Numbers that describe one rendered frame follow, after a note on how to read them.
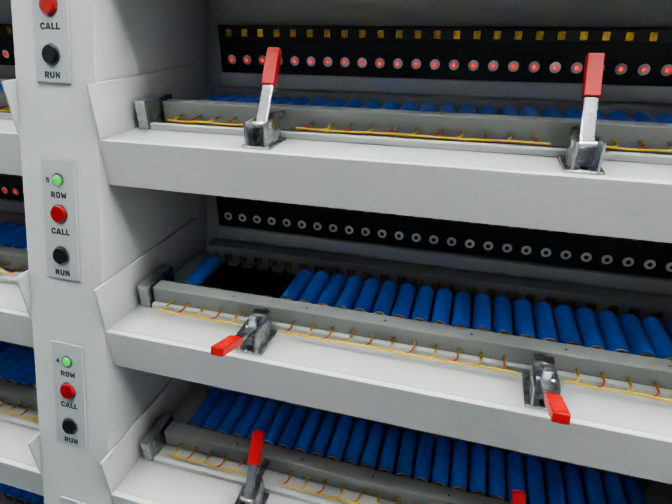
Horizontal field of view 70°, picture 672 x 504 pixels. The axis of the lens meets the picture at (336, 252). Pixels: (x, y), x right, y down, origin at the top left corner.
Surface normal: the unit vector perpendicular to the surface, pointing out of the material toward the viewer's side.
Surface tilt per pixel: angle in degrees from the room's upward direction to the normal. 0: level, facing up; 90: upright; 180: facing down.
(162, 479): 16
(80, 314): 90
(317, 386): 106
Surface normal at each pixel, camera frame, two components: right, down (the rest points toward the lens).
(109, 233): 0.96, 0.12
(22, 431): 0.00, -0.89
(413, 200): -0.28, 0.44
